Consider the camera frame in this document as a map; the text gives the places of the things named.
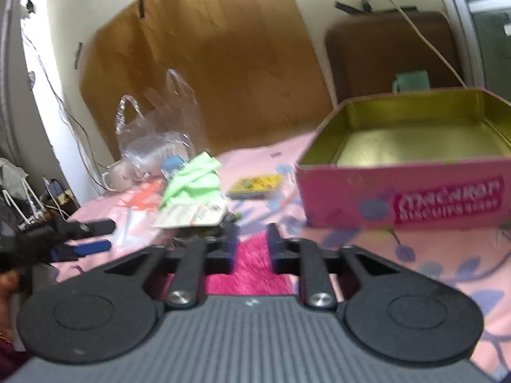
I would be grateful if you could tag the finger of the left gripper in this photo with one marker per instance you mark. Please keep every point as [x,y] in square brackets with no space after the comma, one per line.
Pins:
[97,228]

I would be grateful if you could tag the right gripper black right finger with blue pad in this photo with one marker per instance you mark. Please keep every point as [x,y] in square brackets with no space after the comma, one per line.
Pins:
[390,311]

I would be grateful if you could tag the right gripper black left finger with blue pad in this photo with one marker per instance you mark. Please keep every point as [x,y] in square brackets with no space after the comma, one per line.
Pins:
[112,309]

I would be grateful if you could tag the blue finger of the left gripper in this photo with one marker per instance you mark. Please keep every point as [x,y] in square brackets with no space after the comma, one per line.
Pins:
[89,247]

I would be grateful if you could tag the light green cloth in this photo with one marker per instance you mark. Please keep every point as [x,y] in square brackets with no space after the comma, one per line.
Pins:
[198,180]

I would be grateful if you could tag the magenta fuzzy cloth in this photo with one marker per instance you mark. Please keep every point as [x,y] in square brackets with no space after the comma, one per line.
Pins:
[252,274]

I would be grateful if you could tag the pink biscuit tin box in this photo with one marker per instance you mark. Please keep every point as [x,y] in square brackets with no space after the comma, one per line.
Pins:
[423,160]

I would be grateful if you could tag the blue glasses case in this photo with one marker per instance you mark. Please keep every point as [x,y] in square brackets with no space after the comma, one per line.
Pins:
[172,165]

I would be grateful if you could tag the green correction tape dispenser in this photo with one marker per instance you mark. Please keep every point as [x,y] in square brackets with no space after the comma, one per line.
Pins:
[185,235]

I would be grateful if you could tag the person's left hand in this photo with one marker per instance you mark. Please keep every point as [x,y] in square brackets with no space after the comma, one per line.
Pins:
[9,283]

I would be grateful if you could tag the white ceramic mug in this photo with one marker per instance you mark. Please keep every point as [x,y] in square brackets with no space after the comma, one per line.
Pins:
[120,176]

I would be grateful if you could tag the white tissue packet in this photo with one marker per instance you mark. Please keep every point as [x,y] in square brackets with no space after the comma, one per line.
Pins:
[191,214]

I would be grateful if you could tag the clear plastic bag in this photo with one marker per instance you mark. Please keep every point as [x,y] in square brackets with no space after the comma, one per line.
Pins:
[174,127]

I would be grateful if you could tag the pink floral bedsheet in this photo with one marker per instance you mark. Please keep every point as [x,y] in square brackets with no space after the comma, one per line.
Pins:
[477,262]

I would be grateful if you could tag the yellow crayon box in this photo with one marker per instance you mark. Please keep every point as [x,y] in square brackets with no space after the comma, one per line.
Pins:
[255,187]

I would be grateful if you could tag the teal green mug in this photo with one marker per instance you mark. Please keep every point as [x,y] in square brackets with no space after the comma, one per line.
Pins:
[411,81]

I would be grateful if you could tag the brown cardboard sheet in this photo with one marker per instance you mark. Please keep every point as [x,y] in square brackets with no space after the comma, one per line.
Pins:
[251,64]

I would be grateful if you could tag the dark brown headboard panel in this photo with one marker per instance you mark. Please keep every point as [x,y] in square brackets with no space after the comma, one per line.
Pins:
[367,53]

